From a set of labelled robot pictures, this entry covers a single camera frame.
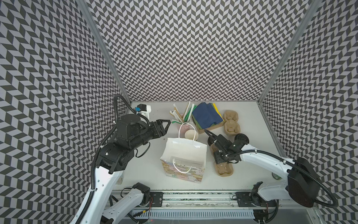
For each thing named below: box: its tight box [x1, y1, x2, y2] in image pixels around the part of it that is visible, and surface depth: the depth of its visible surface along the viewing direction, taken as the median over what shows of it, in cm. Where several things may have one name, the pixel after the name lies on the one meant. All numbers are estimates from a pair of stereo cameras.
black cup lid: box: [234, 133, 250, 145], surface depth 86 cm
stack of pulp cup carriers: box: [223, 109, 241, 136], surface depth 100 cm
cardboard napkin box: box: [191, 114, 226, 134], surface depth 98 cm
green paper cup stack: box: [184, 129, 199, 141], surface depth 89 cm
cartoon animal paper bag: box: [159, 137, 208, 183], surface depth 71 cm
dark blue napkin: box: [192, 102, 224, 129], surface depth 104 cm
